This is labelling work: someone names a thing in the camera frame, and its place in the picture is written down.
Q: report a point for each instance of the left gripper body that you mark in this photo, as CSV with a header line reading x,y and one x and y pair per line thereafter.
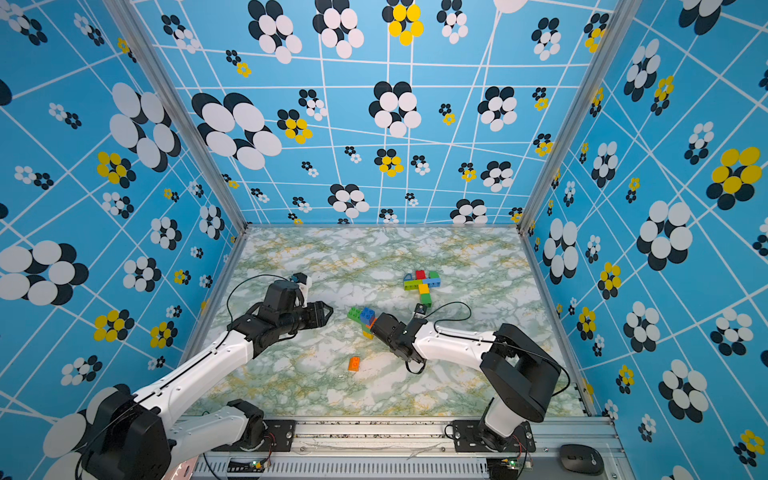
x,y
301,319

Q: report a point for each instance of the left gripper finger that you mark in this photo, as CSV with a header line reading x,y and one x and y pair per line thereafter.
x,y
320,321
320,308

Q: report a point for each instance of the lime long lego brick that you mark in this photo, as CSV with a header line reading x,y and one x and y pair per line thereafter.
x,y
412,284

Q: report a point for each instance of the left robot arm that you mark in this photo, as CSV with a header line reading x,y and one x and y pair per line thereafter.
x,y
141,435

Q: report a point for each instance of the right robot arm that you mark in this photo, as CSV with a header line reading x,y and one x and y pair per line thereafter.
x,y
523,376

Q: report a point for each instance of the small orange lego brick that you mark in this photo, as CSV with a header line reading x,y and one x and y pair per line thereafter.
x,y
354,364

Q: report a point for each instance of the pink packaged item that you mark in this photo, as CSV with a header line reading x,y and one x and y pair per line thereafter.
x,y
182,471

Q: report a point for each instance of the black computer mouse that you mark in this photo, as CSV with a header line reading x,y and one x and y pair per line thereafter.
x,y
581,459

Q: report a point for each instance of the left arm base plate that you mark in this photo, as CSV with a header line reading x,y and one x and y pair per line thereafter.
x,y
279,435

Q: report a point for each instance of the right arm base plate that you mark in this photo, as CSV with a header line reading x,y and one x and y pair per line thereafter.
x,y
470,437

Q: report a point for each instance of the aluminium front rail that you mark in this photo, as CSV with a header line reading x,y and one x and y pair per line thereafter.
x,y
411,448

